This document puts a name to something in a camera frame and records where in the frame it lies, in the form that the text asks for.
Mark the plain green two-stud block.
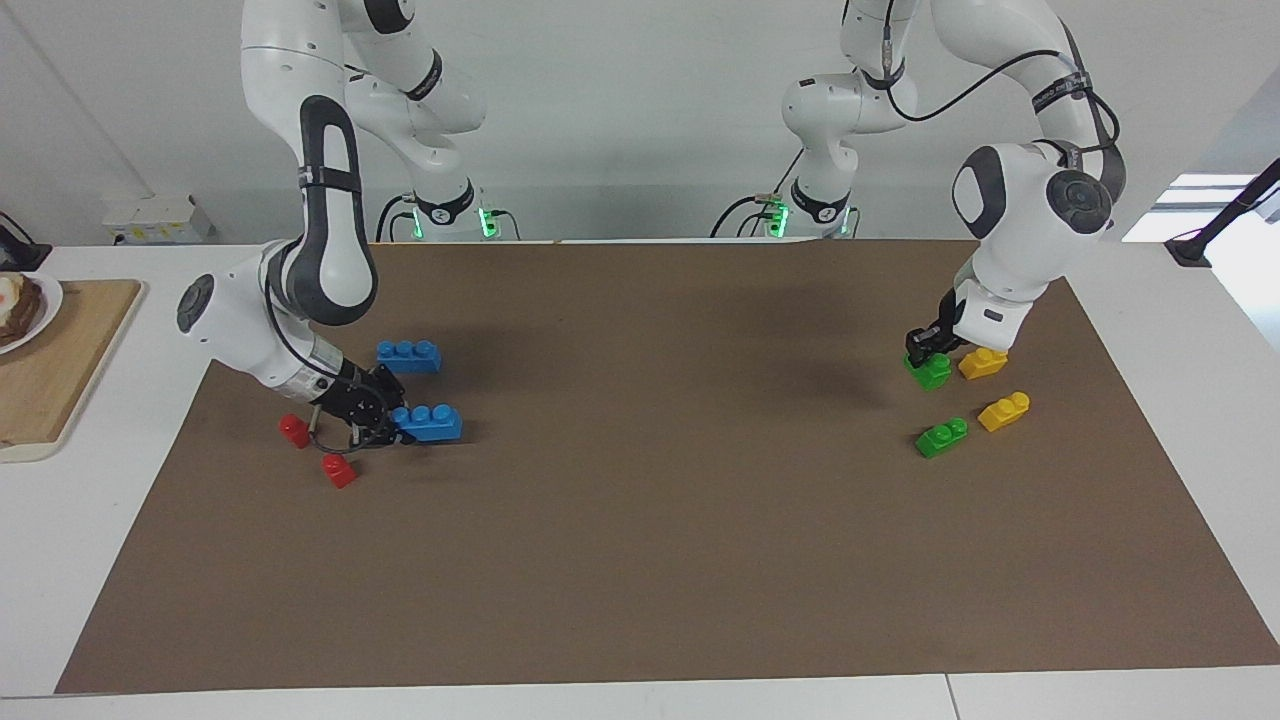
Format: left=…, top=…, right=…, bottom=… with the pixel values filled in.
left=904, top=352, right=953, bottom=391

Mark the blue three-stud block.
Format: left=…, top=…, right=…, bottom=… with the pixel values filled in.
left=376, top=340, right=443, bottom=374
left=390, top=403, right=464, bottom=443

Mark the yellow two-stud block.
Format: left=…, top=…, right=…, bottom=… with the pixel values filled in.
left=977, top=391, right=1031, bottom=433
left=958, top=345, right=1010, bottom=381

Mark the green block with white-marked studs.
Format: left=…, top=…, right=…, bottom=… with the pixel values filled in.
left=916, top=417, right=969, bottom=459

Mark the brown table mat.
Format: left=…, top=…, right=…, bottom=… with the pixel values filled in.
left=55, top=238, right=1280, bottom=694

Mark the wooden cutting board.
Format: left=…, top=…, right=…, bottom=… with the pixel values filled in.
left=0, top=280, right=146, bottom=463

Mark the white plate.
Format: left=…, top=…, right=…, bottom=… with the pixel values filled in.
left=0, top=272, right=64, bottom=356

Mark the brown bread slice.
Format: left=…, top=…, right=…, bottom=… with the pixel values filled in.
left=0, top=275, right=43, bottom=348

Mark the black clamp stand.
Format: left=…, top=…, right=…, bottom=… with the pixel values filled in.
left=0, top=212, right=53, bottom=273

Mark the black base cable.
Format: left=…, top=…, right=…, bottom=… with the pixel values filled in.
left=376, top=193, right=419, bottom=243
left=710, top=193, right=786, bottom=239

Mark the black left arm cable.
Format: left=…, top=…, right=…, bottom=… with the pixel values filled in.
left=843, top=0, right=1129, bottom=206

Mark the white wall socket box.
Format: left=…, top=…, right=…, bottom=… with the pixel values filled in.
left=102, top=195, right=213, bottom=246

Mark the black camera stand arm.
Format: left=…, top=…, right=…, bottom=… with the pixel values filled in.
left=1165, top=158, right=1280, bottom=269

